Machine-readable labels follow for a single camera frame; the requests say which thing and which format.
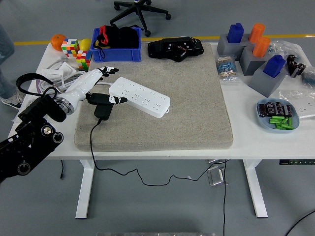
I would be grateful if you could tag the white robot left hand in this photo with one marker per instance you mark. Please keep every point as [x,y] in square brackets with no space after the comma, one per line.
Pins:
[82,82]

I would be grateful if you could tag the white power strip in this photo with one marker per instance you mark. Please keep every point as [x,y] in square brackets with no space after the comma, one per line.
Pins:
[142,97]

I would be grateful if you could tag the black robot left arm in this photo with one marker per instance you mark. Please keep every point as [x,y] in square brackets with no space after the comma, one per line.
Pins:
[32,137]

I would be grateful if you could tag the multicoloured puzzle cube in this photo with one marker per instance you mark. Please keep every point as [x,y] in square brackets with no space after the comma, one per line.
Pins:
[70,48]
[83,60]

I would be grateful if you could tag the white rectangular adapter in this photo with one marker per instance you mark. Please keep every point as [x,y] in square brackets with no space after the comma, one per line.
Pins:
[51,73]

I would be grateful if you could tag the yellow lemon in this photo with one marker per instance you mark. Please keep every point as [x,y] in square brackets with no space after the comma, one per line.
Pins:
[85,44]

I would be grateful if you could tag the blue plastic bin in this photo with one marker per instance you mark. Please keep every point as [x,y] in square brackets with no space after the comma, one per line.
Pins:
[115,55]

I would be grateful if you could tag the purple tape roll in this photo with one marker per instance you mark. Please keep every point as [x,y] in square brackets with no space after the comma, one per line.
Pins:
[38,84]

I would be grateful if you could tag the orange fruit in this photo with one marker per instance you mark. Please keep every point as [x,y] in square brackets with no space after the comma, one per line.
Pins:
[57,42]

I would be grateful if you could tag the black cloth with red trim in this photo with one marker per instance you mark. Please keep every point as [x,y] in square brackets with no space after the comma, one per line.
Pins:
[125,37]

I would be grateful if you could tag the black electronic device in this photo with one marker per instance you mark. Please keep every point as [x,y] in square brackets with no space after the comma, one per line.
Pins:
[162,48]

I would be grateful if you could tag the black office chair base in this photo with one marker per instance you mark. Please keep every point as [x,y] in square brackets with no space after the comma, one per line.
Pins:
[136,6]

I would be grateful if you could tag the grey-brown mat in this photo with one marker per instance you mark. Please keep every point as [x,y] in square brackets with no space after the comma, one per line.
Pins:
[184,98]

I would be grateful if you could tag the white table leg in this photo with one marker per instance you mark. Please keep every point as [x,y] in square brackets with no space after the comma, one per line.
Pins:
[85,189]
[256,189]

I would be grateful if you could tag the bag of resistors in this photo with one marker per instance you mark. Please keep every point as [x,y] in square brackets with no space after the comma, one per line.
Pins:
[227,68]

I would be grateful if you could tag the grey holder block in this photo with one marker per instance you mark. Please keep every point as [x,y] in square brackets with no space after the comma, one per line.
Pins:
[251,65]
[264,84]
[225,49]

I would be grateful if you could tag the blue bottle-shaped block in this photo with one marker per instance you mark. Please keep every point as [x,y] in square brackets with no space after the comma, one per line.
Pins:
[235,33]
[273,66]

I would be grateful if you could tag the orange cylinder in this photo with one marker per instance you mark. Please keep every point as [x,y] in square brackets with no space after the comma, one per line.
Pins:
[256,33]
[261,46]

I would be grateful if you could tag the light blue tray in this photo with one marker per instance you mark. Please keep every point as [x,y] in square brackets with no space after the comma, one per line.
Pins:
[264,123]

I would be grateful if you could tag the green cylindrical battery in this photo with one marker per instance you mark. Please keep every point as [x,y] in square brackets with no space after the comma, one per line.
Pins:
[283,127]
[290,122]
[277,118]
[275,121]
[285,121]

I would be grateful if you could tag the clear plastic bag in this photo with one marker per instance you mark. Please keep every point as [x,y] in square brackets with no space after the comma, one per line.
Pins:
[292,97]
[285,48]

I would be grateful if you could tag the large black capacitor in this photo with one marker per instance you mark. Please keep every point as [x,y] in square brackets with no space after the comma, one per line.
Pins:
[301,68]
[291,59]
[293,69]

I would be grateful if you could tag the bag of blue parts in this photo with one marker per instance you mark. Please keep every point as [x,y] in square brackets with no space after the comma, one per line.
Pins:
[309,78]

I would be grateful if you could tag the black table control panel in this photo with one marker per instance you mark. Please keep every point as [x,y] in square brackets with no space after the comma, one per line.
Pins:
[297,162]

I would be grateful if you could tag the white square switch plate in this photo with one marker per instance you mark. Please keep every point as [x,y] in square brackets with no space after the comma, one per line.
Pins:
[67,67]

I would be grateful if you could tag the metal bracket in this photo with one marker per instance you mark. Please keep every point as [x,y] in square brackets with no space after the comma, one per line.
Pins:
[216,175]

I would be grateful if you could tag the white wall socket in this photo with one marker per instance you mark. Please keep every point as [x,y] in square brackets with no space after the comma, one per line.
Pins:
[307,110]

